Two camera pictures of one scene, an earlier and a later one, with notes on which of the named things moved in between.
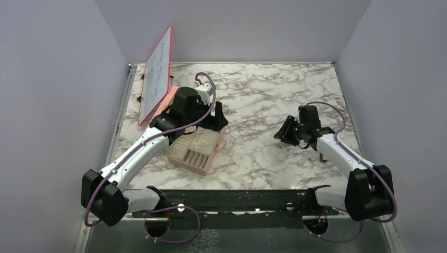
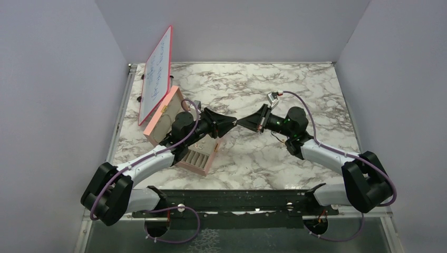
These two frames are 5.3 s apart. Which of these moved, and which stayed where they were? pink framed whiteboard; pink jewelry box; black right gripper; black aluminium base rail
Moved: black right gripper
Stayed: pink framed whiteboard; pink jewelry box; black aluminium base rail
